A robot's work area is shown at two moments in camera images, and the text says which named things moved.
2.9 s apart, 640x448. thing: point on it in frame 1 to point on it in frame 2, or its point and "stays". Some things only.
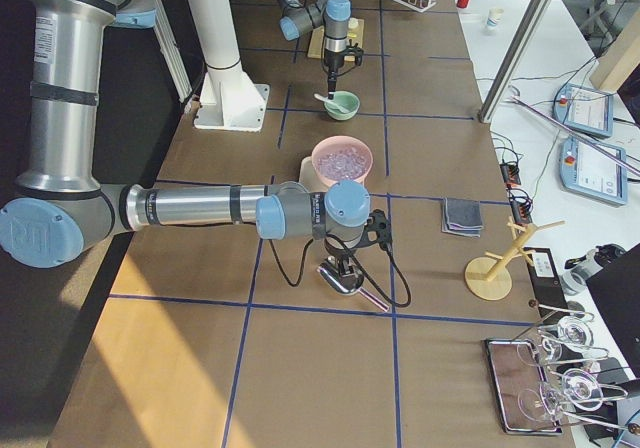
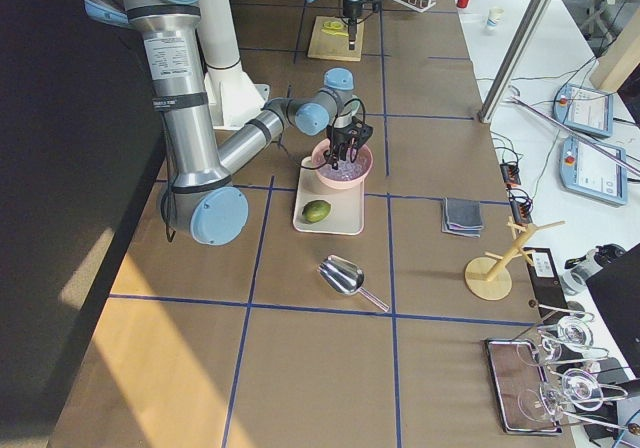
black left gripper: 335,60 to 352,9
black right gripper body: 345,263 to 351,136
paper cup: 494,16 stays
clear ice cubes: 343,162 stays
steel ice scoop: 349,283 stays
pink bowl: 336,141 stays
